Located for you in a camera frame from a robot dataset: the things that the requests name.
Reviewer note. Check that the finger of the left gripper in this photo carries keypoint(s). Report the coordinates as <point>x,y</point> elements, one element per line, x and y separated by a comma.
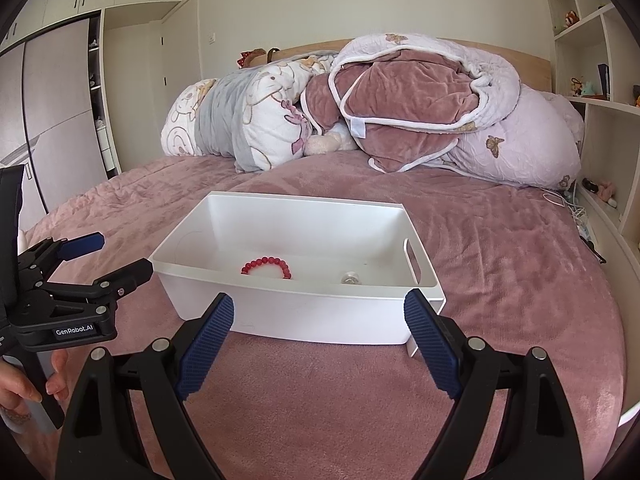
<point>121,282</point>
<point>80,246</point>

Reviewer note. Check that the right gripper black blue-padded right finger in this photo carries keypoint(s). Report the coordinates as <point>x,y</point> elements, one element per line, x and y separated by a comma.
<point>537,438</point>

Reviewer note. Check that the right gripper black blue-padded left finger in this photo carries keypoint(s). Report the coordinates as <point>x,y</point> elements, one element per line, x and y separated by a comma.
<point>101,438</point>

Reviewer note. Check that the person's left hand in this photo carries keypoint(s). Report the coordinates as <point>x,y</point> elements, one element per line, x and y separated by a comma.
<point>16,389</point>

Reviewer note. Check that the grey sliding wardrobe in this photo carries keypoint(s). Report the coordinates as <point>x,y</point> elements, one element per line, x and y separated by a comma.
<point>82,95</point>

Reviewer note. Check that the pink plush bed blanket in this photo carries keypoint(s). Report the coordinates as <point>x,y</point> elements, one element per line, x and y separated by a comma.
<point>512,268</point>

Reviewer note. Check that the white plastic storage bin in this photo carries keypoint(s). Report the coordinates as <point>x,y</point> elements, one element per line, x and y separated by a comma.
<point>299,268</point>

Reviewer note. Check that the bear print grey duvet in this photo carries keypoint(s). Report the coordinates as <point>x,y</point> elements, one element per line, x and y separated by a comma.
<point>258,116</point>

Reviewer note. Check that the pink plush toy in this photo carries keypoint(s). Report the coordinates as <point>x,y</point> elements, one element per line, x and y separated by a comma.
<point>335,140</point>

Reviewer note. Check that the lilac butterfly pillow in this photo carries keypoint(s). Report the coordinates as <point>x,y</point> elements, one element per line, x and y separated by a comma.
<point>537,145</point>

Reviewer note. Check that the mauve velvet folded quilt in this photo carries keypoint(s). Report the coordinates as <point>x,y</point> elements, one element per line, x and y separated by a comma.
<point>407,98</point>

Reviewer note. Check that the wooden headboard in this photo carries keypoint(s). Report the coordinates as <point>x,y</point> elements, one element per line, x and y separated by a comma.
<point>533,71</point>

